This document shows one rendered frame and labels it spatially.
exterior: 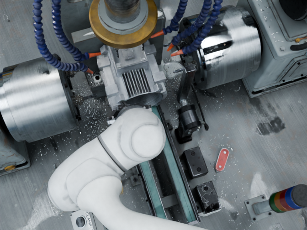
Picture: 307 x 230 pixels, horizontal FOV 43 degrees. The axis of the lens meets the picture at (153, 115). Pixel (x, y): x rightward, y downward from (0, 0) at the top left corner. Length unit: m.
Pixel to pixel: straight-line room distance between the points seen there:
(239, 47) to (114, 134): 0.58
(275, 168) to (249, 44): 0.50
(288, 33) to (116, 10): 0.57
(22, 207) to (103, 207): 0.73
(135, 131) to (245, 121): 0.82
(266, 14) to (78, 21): 0.61
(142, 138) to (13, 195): 0.82
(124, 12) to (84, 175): 0.40
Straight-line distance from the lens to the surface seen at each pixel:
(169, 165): 1.34
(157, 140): 0.80
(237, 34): 1.27
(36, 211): 1.49
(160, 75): 1.26
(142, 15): 1.03
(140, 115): 0.82
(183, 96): 1.26
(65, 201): 0.87
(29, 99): 1.19
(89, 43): 1.27
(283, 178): 1.54
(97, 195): 0.82
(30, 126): 1.22
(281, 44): 1.29
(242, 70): 1.31
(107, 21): 1.03
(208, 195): 1.40
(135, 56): 1.25
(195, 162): 1.41
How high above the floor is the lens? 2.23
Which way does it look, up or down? 72 degrees down
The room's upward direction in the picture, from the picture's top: 5 degrees clockwise
